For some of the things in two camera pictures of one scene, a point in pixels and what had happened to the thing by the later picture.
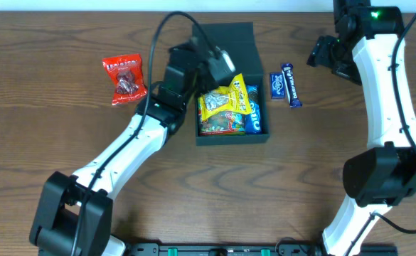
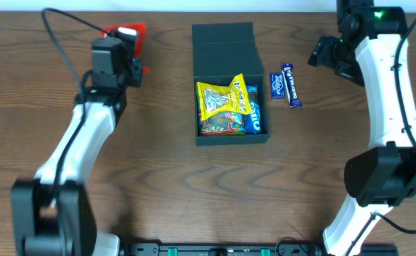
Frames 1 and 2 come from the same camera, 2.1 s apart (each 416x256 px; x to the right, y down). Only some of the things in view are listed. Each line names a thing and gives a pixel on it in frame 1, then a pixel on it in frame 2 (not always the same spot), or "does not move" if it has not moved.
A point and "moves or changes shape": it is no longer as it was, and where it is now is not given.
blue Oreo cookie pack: (253, 120) does not move
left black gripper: (200, 66) to (135, 70)
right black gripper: (319, 52) does not move
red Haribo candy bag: (126, 73) moves or changes shape
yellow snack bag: (220, 99) does not move
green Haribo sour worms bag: (221, 123) does not move
